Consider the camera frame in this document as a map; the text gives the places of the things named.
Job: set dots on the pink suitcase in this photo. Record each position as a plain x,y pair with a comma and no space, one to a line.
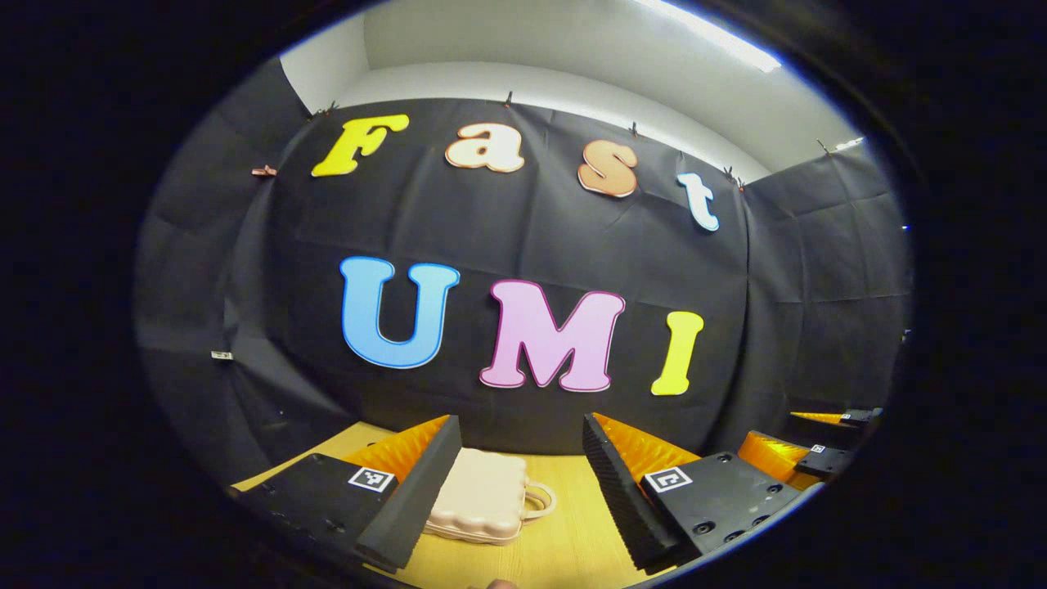
483,499

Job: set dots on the black backdrop cloth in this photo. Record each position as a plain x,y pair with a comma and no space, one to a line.
532,229

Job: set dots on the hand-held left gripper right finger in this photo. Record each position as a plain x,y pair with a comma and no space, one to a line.
617,491

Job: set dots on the pink clip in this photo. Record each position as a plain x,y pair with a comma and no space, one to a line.
263,171

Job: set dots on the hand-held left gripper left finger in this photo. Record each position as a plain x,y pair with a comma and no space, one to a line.
413,499

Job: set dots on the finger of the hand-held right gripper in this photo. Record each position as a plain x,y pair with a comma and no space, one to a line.
777,456
859,415

